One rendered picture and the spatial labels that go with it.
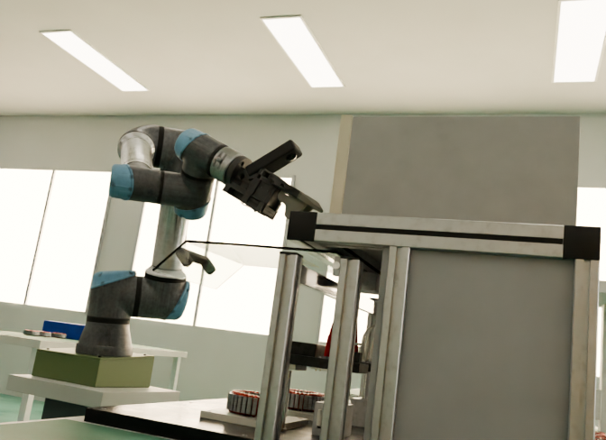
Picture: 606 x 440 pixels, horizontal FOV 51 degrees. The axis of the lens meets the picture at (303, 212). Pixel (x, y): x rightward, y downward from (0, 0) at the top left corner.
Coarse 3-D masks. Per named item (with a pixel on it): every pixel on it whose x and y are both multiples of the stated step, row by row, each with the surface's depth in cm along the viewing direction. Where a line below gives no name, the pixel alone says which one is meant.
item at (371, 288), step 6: (366, 276) 115; (372, 276) 114; (378, 276) 115; (372, 282) 114; (378, 282) 116; (366, 288) 114; (372, 288) 114; (378, 288) 116; (372, 294) 119; (378, 294) 118
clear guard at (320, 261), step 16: (192, 240) 108; (176, 256) 109; (192, 256) 113; (208, 256) 117; (224, 256) 120; (240, 256) 117; (256, 256) 114; (272, 256) 111; (304, 256) 106; (320, 256) 104; (160, 272) 110; (176, 272) 114; (192, 272) 118; (208, 272) 122; (224, 272) 127
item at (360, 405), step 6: (354, 402) 130; (360, 402) 130; (366, 402) 129; (354, 408) 130; (360, 408) 129; (366, 408) 129; (354, 414) 129; (360, 414) 129; (354, 420) 129; (360, 420) 129; (360, 426) 128
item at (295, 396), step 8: (296, 392) 134; (304, 392) 141; (312, 392) 141; (296, 400) 132; (304, 400) 132; (312, 400) 133; (320, 400) 134; (296, 408) 132; (304, 408) 132; (312, 408) 132
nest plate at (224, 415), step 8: (216, 408) 116; (224, 408) 118; (200, 416) 110; (208, 416) 110; (216, 416) 109; (224, 416) 109; (232, 416) 108; (240, 416) 110; (288, 416) 120; (240, 424) 108; (248, 424) 107; (288, 424) 109; (296, 424) 113; (304, 424) 117
